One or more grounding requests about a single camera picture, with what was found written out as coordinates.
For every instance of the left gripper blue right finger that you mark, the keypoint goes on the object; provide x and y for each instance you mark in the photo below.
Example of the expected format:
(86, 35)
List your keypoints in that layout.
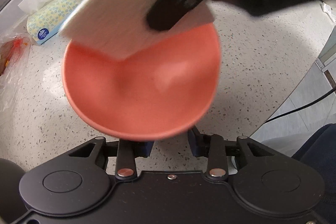
(213, 148)

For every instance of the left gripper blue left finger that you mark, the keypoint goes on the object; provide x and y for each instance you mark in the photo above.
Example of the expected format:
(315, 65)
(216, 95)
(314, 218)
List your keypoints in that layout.
(127, 152)

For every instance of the coral footed bowl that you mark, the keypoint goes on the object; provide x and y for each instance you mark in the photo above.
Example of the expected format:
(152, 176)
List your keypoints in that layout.
(156, 94)

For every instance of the blue patterned sponge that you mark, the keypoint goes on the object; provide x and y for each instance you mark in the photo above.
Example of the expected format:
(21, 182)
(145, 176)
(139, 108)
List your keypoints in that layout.
(118, 27)

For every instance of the dark blue sleeve forearm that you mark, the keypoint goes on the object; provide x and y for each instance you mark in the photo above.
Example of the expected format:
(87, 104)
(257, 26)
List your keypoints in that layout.
(319, 153)

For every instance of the tissue pack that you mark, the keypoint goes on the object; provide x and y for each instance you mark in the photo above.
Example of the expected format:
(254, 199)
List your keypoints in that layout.
(46, 16)

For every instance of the clear plastic bag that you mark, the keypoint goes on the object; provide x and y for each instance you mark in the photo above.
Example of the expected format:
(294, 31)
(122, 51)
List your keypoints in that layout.
(15, 50)

